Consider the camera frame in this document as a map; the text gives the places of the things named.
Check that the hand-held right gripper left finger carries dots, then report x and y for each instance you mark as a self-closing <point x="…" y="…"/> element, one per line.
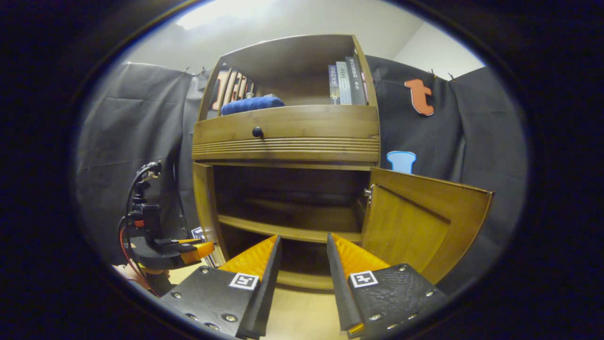
<point x="265" y="290"/>

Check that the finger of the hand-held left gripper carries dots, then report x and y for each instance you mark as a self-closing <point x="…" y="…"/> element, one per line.
<point x="174" y="242"/>
<point x="196" y="252"/>

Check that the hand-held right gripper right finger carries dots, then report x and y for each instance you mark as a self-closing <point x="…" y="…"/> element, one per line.
<point x="342" y="295"/>

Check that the wooden shoe cabinet door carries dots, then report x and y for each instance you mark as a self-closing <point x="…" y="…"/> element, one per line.
<point x="203" y="198"/>
<point x="415" y="226"/>

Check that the wooden double-door shoe cabinet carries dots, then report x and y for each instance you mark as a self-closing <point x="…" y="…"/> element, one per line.
<point x="292" y="52"/>

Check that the wooden cabinet drawer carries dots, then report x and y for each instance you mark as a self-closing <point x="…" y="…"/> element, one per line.
<point x="311" y="123"/>

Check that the wooden inner shelf board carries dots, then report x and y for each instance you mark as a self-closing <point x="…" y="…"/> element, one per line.
<point x="264" y="225"/>

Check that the black backdrop cloth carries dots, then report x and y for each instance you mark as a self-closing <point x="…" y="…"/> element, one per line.
<point x="132" y="141"/>

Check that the round black drawer knob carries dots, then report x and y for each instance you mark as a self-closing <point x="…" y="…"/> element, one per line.
<point x="257" y="132"/>

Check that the blue folded towel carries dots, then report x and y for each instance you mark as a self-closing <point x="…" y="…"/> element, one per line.
<point x="250" y="105"/>

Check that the dark blue book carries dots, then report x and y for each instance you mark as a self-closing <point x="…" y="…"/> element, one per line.
<point x="333" y="85"/>

